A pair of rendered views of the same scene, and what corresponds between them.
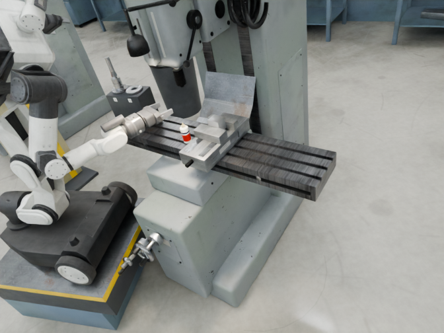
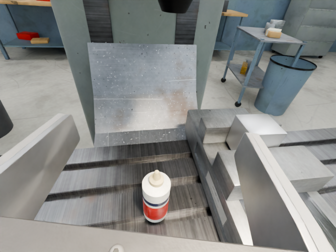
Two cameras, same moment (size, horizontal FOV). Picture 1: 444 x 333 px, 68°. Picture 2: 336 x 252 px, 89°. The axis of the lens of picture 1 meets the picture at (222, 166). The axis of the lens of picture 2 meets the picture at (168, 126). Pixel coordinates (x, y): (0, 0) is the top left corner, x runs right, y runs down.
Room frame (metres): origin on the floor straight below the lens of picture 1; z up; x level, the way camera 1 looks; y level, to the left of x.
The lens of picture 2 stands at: (1.29, 0.24, 1.20)
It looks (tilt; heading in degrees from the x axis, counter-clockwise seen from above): 39 degrees down; 304
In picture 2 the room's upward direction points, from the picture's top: 5 degrees clockwise
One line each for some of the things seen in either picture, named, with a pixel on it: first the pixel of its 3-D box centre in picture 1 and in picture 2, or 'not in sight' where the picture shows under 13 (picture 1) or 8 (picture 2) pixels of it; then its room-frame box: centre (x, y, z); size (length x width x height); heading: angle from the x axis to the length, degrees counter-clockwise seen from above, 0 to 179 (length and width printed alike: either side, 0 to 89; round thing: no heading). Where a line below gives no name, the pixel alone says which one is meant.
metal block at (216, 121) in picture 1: (217, 123); (253, 137); (1.30, -0.02, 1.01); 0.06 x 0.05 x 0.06; 46
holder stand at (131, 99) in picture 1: (133, 104); not in sight; (1.71, 0.40, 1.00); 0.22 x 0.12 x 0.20; 58
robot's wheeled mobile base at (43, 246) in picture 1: (57, 216); not in sight; (1.41, 0.97, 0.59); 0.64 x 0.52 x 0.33; 69
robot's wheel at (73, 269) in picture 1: (75, 270); not in sight; (1.08, 0.84, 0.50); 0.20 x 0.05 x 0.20; 69
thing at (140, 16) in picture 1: (147, 37); not in sight; (1.32, 0.16, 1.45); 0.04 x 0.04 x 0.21; 48
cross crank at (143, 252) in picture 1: (148, 246); not in sight; (1.03, 0.43, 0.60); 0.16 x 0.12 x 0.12; 138
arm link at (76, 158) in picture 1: (67, 158); not in sight; (1.10, 0.57, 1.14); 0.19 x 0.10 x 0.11; 123
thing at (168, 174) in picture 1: (202, 158); not in sight; (1.40, 0.09, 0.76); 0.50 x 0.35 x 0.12; 138
